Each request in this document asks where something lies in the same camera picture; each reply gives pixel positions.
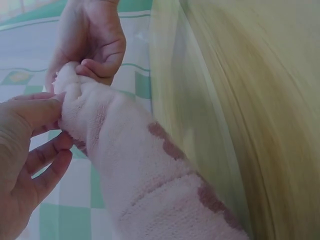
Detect pink fleece cloth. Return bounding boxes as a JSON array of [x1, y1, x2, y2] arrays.
[[51, 62, 251, 240]]

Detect person's right hand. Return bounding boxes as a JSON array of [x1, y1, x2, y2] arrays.
[[44, 0, 127, 94]]

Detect person's left hand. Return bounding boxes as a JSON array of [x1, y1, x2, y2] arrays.
[[0, 91, 74, 240]]

